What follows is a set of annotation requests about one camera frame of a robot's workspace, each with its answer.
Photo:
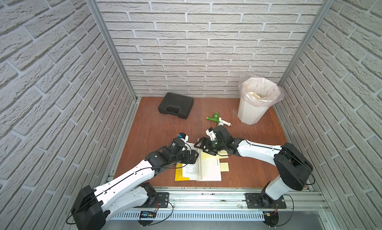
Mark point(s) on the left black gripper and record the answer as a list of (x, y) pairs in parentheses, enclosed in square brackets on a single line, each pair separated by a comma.
[(187, 152)]

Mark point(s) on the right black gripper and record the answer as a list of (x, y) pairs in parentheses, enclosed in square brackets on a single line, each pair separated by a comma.
[(203, 140)]

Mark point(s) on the yellow children's book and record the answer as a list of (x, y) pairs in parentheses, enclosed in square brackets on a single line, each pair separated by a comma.
[(207, 168)]

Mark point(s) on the yellow sticky note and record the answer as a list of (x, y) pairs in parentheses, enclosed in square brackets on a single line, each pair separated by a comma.
[(222, 154), (224, 167)]

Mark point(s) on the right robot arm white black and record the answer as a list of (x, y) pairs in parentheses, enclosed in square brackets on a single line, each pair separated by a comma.
[(294, 169)]

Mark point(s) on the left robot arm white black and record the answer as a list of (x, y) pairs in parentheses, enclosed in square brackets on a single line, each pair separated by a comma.
[(93, 207)]

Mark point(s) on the green white toy faucet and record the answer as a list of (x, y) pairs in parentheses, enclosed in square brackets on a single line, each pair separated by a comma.
[(216, 118)]

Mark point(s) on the black plastic tool case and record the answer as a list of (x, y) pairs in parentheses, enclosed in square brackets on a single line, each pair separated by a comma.
[(177, 105)]

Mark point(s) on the left small controller board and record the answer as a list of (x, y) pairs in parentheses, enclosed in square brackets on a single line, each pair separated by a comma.
[(147, 215)]

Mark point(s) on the small controller board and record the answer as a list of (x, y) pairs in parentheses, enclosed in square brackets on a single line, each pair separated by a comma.
[(147, 215), (271, 219)]

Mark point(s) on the white trash bin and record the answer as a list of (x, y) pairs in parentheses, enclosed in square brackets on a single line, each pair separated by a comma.
[(249, 114)]

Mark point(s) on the pink plastic bin liner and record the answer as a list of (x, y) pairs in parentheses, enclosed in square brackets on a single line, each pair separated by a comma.
[(269, 91)]

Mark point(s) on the right small controller board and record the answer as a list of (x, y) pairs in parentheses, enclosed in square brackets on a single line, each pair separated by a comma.
[(271, 219)]

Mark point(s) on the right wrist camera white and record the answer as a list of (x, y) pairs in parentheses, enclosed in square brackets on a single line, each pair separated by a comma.
[(211, 134)]

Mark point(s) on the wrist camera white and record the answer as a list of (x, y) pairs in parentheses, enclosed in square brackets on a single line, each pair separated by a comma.
[(183, 137), (211, 134)]

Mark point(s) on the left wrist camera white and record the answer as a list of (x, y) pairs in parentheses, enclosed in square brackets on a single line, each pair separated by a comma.
[(183, 137)]

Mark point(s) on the aluminium frame rail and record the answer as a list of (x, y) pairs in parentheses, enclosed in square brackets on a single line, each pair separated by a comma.
[(226, 199)]

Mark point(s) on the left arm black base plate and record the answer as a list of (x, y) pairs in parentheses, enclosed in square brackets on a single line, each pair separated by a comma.
[(158, 200)]

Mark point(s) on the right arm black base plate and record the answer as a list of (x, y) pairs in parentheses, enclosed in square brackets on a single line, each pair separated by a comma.
[(253, 201)]

